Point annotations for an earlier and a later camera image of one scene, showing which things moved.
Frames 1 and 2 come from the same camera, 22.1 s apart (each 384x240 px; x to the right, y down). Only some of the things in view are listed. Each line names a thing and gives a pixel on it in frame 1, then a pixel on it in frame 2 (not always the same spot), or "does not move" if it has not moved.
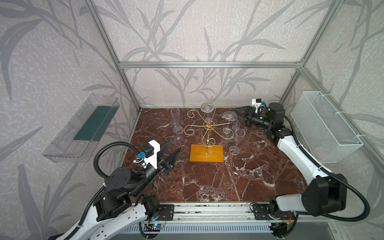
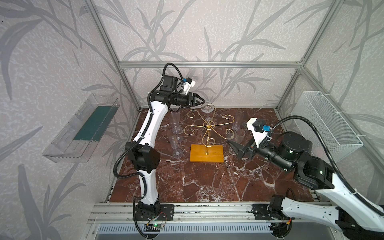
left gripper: (162, 165) -> (192, 100)
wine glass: (229, 116) -> (175, 140)
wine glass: (239, 134) does not move
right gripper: (250, 115) -> (248, 149)
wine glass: (207, 108) does not move
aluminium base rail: (210, 213) does not move
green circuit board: (152, 227) does not move
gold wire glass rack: (209, 140) does not move
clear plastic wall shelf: (75, 141) does not move
